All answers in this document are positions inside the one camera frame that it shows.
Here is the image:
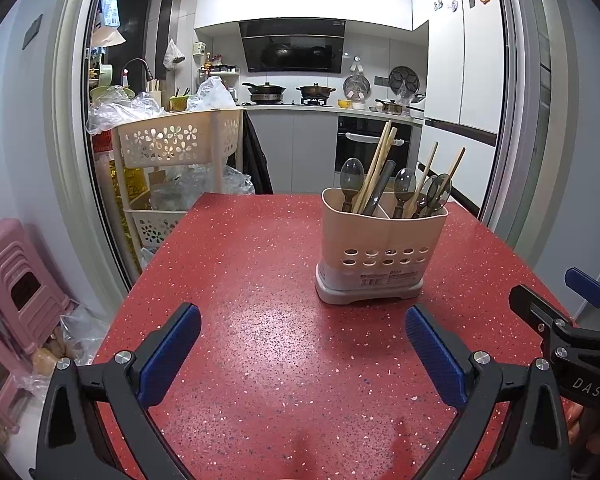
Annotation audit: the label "beige plastic trolley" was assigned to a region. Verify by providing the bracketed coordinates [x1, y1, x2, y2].
[111, 108, 244, 266]

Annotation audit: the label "white refrigerator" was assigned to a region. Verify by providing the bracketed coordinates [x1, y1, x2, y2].
[412, 0, 511, 216]

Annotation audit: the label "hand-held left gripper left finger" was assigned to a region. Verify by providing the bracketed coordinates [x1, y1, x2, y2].
[34, 302, 202, 480]

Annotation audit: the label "yellow bag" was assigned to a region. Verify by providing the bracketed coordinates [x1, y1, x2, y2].
[107, 162, 148, 211]

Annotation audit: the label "person's right hand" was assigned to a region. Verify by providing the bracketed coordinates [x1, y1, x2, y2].
[566, 395, 600, 480]

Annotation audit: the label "kitchen faucet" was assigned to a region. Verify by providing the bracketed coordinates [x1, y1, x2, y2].
[121, 58, 151, 92]

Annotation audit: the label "hanging white plastic bag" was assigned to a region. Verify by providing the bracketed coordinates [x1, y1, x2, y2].
[162, 37, 186, 71]

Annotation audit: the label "round metal steamer rack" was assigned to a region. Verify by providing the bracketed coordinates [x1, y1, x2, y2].
[342, 74, 371, 101]

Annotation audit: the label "black wok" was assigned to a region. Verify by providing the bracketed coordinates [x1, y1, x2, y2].
[241, 81, 287, 103]

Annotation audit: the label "crumpled clear plastic bags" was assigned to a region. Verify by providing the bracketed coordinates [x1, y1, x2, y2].
[86, 86, 168, 136]

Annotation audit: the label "clear plastic bag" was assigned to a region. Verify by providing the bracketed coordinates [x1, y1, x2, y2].
[27, 305, 111, 396]
[150, 164, 256, 211]

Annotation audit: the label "black range hood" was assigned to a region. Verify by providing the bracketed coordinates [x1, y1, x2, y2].
[238, 19, 346, 75]

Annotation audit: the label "dark cooking pot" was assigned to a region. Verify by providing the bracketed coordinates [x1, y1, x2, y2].
[296, 82, 337, 101]

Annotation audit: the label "stainless steel pot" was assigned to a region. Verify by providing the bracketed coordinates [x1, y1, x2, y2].
[375, 98, 412, 115]

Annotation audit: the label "spice rack with bottles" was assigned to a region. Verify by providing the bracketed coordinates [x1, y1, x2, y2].
[197, 51, 241, 83]

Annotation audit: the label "black built-in oven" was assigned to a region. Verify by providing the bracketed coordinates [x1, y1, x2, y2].
[335, 115, 413, 193]

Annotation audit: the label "dark jacket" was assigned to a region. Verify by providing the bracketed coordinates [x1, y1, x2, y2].
[240, 110, 273, 196]

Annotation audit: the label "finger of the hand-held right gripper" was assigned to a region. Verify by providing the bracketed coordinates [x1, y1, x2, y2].
[509, 284, 588, 348]
[564, 267, 600, 311]

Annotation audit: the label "beige plastic utensil holder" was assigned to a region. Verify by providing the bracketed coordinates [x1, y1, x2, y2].
[315, 187, 450, 306]

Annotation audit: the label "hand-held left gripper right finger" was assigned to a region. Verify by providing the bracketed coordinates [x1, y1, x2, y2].
[404, 303, 574, 480]

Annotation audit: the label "grey wall switch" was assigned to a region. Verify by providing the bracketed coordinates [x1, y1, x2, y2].
[22, 14, 44, 50]

